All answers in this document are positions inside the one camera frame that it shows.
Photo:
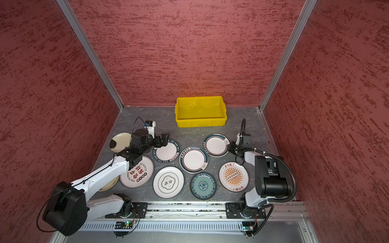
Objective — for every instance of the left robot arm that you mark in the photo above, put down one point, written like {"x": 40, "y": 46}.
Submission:
{"x": 71, "y": 206}

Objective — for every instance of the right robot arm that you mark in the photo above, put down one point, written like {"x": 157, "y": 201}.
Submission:
{"x": 274, "y": 181}

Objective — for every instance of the aluminium rail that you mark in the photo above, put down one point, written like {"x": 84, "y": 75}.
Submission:
{"x": 214, "y": 211}

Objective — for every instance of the corner aluminium post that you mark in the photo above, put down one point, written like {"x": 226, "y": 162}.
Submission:
{"x": 82, "y": 37}
{"x": 293, "y": 39}

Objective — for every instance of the white plate flower outline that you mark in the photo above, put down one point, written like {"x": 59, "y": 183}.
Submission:
{"x": 168, "y": 182}

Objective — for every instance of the white slotted cable duct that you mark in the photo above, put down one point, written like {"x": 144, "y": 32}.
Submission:
{"x": 169, "y": 226}

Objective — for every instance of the green red ring steam plate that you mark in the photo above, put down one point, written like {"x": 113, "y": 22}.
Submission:
{"x": 216, "y": 145}

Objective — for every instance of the yellow plastic bin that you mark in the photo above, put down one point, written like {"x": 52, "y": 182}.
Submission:
{"x": 209, "y": 111}

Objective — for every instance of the cream plate calligraphy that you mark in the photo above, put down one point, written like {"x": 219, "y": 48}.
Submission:
{"x": 109, "y": 185}

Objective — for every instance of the teal patterned small plate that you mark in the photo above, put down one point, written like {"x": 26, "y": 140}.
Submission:
{"x": 203, "y": 186}

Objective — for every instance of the left circuit board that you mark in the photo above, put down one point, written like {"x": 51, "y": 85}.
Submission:
{"x": 126, "y": 226}

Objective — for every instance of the white plate orange sunburst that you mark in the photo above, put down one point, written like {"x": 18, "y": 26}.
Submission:
{"x": 233, "y": 177}

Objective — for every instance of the green rim HAO WEI plate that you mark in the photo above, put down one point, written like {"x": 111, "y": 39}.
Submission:
{"x": 168, "y": 153}

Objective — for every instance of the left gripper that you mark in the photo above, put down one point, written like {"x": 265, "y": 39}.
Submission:
{"x": 164, "y": 141}

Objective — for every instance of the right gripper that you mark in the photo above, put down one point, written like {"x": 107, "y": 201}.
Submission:
{"x": 231, "y": 147}

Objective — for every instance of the right circuit board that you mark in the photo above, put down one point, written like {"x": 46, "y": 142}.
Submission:
{"x": 248, "y": 226}

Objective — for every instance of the left corner aluminium post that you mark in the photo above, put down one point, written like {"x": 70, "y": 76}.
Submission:
{"x": 82, "y": 37}

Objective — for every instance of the circuit board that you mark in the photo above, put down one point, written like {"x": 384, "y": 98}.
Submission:
{"x": 248, "y": 226}
{"x": 126, "y": 226}

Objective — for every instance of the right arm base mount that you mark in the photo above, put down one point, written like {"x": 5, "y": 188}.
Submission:
{"x": 243, "y": 210}

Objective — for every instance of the cream plate black blotches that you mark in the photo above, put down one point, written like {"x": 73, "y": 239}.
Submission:
{"x": 120, "y": 141}

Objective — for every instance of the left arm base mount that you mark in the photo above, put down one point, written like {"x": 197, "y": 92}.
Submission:
{"x": 133, "y": 210}

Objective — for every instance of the right corner aluminium post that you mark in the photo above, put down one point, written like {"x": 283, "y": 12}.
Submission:
{"x": 293, "y": 39}

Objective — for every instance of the white plate red characters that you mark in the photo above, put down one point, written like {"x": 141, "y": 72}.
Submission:
{"x": 139, "y": 175}

